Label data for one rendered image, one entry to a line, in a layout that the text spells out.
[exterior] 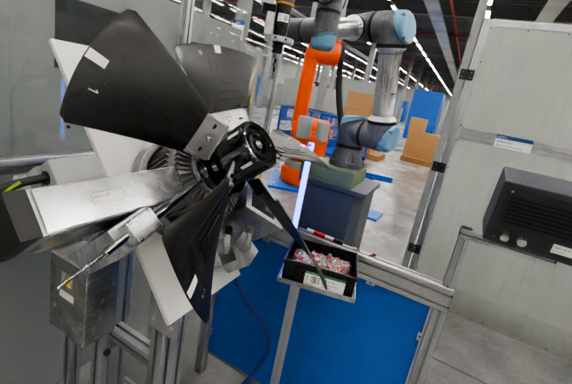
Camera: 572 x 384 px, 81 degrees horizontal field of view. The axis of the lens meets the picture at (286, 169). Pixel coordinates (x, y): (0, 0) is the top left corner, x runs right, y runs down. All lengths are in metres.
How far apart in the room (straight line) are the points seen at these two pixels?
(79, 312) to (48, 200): 0.49
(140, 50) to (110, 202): 0.27
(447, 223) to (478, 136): 0.63
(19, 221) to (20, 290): 0.90
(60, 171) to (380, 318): 1.04
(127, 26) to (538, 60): 2.31
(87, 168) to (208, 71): 0.38
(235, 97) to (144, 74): 0.27
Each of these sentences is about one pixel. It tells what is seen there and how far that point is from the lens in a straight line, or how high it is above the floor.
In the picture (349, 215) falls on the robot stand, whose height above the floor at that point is 0.89.
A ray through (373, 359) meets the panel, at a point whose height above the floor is 0.50.
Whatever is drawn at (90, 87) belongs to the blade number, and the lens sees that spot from 0.63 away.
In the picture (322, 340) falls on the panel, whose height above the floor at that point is 0.47.
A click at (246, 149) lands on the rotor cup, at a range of 0.69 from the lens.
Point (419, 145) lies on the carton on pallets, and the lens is 9.97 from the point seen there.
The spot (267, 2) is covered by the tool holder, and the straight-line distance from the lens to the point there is 0.84.
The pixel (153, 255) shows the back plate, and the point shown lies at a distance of 0.81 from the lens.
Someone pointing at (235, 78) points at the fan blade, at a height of 1.35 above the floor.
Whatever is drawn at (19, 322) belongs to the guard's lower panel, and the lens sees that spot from 1.55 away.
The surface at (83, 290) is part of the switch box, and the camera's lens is 1.00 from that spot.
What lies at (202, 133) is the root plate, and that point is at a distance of 0.72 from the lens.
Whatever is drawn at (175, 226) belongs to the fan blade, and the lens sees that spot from 0.49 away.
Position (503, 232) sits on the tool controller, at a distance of 1.09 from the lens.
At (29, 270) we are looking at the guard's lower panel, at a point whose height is 0.61.
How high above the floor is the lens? 1.35
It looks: 13 degrees down
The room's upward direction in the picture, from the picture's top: 11 degrees clockwise
